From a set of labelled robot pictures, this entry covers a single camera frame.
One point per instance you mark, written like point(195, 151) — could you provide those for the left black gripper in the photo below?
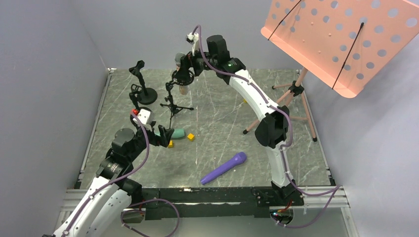
point(161, 136)

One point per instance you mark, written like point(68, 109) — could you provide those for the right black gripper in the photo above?
point(185, 66)

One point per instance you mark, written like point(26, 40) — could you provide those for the rhinestone glitter microphone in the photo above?
point(183, 89)

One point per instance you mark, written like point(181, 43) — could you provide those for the round-base mic stand front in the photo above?
point(137, 96)

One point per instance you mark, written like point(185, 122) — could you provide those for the round-base mic stand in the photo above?
point(137, 96)
point(135, 71)

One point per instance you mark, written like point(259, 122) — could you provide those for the purple microphone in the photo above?
point(237, 159)

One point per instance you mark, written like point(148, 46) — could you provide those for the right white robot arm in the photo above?
point(274, 122)

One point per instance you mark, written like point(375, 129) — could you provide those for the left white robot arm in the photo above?
point(111, 190)

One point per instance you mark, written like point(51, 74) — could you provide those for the round-base mic stand rear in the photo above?
point(135, 71)

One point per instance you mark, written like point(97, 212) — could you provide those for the pink music stand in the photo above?
point(344, 43)

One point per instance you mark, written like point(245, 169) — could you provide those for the teal microphone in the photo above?
point(178, 134)

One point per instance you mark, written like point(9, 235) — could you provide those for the yellow cube near centre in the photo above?
point(191, 137)

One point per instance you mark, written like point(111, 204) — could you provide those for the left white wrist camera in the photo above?
point(145, 117)

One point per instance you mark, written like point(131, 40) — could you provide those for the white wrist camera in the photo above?
point(194, 40)
point(145, 117)

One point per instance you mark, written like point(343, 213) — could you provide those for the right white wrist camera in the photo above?
point(194, 40)

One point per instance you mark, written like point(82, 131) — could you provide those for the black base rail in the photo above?
point(209, 202)

